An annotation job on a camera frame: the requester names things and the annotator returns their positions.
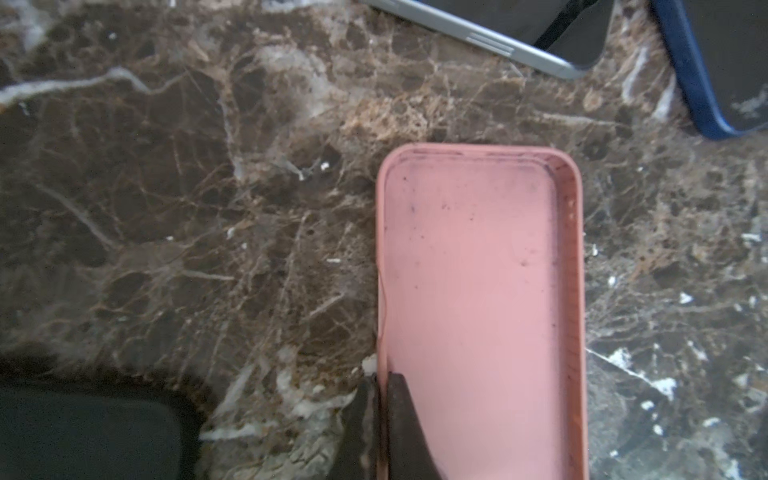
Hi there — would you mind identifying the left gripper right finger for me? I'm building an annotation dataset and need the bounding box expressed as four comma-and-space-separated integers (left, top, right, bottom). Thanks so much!
386, 373, 442, 480

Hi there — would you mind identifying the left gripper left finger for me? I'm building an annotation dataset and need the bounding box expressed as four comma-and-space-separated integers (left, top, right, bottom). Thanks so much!
326, 375, 380, 480

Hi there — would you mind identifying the pink phone case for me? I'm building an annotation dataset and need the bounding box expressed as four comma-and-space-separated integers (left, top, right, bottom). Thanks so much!
376, 143, 589, 479

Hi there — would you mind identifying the silver-edged phone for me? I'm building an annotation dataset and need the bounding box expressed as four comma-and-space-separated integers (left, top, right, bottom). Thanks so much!
365, 0, 615, 80

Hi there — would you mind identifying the blue-edged phone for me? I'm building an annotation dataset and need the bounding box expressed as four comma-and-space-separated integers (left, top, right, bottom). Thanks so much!
651, 0, 767, 140

